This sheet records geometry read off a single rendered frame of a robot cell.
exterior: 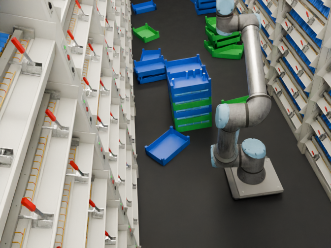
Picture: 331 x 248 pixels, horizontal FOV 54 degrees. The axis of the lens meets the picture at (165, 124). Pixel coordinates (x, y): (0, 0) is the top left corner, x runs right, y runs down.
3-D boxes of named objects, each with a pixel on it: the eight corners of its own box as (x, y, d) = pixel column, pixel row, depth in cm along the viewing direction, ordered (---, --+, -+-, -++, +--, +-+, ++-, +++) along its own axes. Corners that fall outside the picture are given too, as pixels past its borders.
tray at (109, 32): (113, 26, 233) (116, 7, 224) (111, 74, 189) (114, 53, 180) (83, 20, 228) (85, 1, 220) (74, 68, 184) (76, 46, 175)
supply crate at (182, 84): (205, 73, 259) (205, 64, 253) (211, 87, 244) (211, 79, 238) (167, 79, 258) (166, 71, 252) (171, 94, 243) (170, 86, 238)
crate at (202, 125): (206, 110, 286) (206, 104, 280) (212, 126, 271) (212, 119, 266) (172, 116, 285) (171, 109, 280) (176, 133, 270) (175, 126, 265)
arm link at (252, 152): (265, 172, 209) (268, 153, 198) (238, 172, 211) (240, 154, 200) (262, 155, 221) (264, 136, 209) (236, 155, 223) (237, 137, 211)
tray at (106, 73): (110, 83, 182) (113, 69, 176) (106, 167, 137) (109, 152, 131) (73, 77, 177) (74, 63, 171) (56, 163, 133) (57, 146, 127)
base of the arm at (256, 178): (263, 162, 228) (264, 152, 222) (267, 184, 214) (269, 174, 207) (235, 163, 230) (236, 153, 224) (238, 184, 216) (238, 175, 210)
